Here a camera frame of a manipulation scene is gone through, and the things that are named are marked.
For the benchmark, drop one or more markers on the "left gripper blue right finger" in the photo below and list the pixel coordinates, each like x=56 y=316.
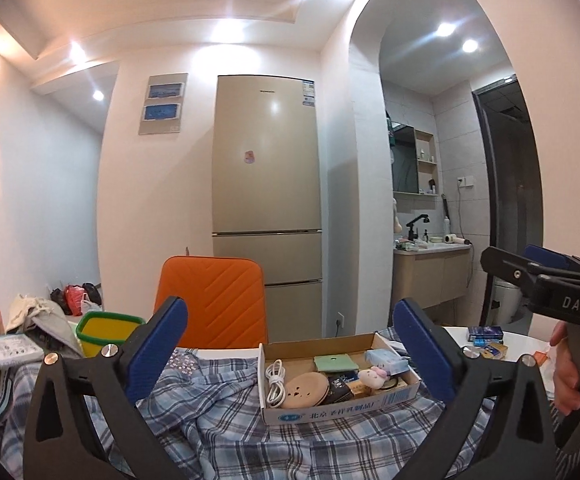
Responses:
x=431 y=349

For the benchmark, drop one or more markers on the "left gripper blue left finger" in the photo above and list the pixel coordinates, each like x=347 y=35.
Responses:
x=147 y=350

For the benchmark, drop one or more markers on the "light blue tissue pack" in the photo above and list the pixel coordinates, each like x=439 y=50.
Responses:
x=390 y=362

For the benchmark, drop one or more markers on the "black Face tissue pack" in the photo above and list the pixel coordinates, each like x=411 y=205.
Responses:
x=338 y=391

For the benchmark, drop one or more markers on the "green felt pouch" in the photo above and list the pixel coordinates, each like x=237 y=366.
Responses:
x=335 y=363

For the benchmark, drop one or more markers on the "tan round bear pad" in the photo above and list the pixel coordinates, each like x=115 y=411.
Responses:
x=305 y=391

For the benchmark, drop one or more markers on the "red gold cigarette pack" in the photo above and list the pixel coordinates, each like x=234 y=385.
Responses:
x=394 y=382

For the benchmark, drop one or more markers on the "orange blue cigarette pack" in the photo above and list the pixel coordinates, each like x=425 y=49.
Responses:
x=358 y=389

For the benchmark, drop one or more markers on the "person's right hand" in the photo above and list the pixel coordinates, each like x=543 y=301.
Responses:
x=565 y=376

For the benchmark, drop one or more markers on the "rhinestone sheet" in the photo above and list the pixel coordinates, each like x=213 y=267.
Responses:
x=184 y=361

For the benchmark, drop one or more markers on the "blue cigarette pack on table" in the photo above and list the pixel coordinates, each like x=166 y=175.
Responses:
x=481 y=336

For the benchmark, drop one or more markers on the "yellow bin with green rim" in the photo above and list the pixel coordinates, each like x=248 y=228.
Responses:
x=99 y=328

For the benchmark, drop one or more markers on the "yellow cigarette pack on table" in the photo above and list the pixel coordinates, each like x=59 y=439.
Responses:
x=494 y=350

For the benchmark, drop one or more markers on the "bathroom vanity cabinet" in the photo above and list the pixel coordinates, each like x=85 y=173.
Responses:
x=431 y=275

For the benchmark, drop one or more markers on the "blue plaid shirt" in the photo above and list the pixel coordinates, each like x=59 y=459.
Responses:
x=211 y=426

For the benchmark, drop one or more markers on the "open cardboard tray box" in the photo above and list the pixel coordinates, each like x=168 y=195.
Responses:
x=280 y=362

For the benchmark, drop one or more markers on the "red bag on floor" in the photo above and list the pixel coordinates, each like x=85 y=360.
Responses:
x=76 y=300

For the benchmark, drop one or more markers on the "orange chair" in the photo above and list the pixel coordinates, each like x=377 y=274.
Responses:
x=225 y=299

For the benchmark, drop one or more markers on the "grey cloth pile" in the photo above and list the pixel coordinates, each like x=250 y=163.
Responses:
x=43 y=321

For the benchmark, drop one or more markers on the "white hair dryer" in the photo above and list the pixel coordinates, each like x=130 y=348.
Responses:
x=455 y=239

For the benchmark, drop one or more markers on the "black faucet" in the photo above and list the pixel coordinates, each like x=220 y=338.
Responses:
x=412 y=226

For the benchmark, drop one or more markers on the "bathroom mirror cabinet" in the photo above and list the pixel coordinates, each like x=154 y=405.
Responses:
x=413 y=160

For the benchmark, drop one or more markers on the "beige refrigerator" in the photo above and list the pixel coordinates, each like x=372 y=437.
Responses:
x=266 y=194

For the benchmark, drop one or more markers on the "wall electrical panel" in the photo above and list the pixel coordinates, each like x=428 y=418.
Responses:
x=161 y=113

